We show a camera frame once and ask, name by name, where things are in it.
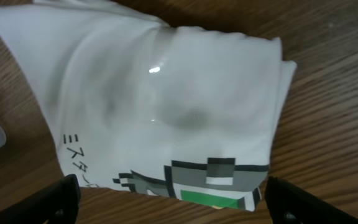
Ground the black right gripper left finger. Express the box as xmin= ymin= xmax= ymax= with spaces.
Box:
xmin=0 ymin=174 xmax=81 ymax=224

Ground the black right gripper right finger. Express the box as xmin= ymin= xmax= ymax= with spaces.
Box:
xmin=265 ymin=176 xmax=358 ymax=224

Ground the white printed t-shirt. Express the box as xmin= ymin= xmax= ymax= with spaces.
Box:
xmin=0 ymin=1 xmax=296 ymax=211

